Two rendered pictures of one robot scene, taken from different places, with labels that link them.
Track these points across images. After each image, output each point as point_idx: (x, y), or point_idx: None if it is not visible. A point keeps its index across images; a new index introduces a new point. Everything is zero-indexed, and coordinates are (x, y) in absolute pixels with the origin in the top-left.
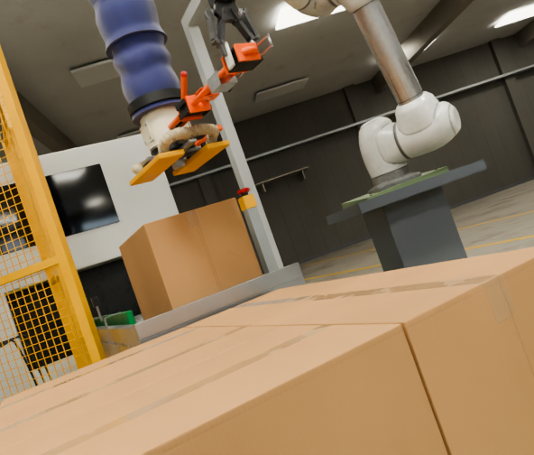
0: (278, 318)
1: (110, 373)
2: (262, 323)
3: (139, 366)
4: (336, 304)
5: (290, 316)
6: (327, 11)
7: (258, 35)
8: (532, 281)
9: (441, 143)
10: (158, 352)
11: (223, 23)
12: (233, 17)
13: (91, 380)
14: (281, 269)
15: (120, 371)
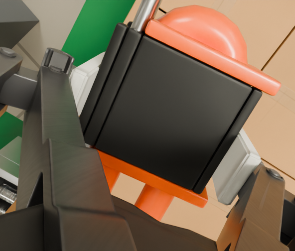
0: (265, 39)
1: None
2: (269, 54)
3: None
4: None
5: (275, 21)
6: None
7: (6, 49)
8: None
9: None
10: (264, 162)
11: (263, 228)
12: (124, 211)
13: None
14: (11, 173)
15: None
